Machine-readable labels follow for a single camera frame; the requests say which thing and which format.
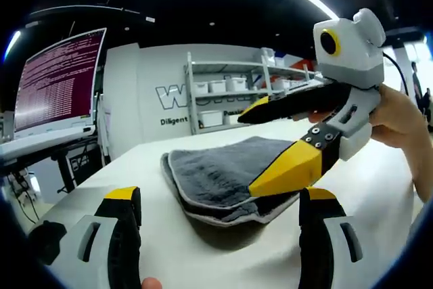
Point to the grey towel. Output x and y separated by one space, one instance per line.
216 170

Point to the person's left hand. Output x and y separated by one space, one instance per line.
151 284

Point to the person's right hand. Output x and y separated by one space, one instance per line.
395 116

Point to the black object on table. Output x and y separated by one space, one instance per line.
49 241

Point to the row of white storage boxes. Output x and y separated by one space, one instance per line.
216 86

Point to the black computer case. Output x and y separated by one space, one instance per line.
83 163

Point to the grey metal shelf rack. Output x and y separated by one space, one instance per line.
193 99

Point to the white standing desk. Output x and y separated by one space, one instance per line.
37 148

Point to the monitor with pink screen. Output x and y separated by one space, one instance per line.
57 79

